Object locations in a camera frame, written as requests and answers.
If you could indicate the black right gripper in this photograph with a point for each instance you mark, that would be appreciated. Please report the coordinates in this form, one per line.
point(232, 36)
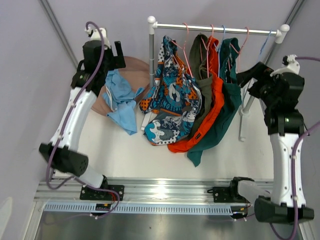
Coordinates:
point(259, 70)

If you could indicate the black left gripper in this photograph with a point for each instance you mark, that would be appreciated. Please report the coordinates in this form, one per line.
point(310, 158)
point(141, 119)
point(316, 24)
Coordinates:
point(117, 61)

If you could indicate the dark teal shorts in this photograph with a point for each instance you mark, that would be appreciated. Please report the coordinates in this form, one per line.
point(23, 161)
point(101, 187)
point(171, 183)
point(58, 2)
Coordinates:
point(231, 92)

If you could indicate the light blue shorts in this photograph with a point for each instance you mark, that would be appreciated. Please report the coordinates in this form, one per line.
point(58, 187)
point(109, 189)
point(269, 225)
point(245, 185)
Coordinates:
point(120, 98)

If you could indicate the blue hanger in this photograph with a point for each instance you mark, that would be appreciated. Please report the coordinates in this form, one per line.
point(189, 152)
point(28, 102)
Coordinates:
point(263, 46)
point(221, 42)

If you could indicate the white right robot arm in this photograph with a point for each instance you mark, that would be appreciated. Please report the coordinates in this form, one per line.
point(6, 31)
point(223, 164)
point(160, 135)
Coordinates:
point(286, 202)

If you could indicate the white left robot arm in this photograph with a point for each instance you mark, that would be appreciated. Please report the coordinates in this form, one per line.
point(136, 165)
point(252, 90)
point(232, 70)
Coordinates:
point(61, 153)

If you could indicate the olive green shorts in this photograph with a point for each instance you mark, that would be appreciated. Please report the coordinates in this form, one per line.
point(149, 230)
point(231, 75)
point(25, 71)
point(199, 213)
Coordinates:
point(198, 64)

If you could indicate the patterned blue orange shorts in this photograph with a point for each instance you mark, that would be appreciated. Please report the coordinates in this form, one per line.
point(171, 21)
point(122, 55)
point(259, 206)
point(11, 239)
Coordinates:
point(175, 98)

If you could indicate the pink translucent plastic basin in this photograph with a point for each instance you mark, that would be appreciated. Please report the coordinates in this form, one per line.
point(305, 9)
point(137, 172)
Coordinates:
point(136, 73)

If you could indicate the silver white clothes rack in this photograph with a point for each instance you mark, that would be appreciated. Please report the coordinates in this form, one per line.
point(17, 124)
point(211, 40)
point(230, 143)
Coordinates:
point(279, 36)

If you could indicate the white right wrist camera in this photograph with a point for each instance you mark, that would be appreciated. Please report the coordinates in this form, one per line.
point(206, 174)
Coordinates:
point(289, 65)

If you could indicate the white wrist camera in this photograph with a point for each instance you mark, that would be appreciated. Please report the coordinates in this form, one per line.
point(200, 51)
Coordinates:
point(289, 65)
point(98, 34)

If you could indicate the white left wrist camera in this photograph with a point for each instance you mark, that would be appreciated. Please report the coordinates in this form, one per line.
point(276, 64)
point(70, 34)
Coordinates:
point(98, 34)

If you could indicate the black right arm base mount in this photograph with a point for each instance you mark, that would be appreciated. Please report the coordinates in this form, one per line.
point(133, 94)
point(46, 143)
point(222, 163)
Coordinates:
point(224, 195)

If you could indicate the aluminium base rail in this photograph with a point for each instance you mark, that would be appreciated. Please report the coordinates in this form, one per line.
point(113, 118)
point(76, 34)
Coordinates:
point(159, 191)

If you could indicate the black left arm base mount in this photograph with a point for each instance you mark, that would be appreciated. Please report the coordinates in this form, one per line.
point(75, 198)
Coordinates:
point(106, 192)

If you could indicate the grey slotted cable duct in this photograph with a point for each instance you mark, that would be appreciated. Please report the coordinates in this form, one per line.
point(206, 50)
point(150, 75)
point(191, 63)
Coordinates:
point(135, 208)

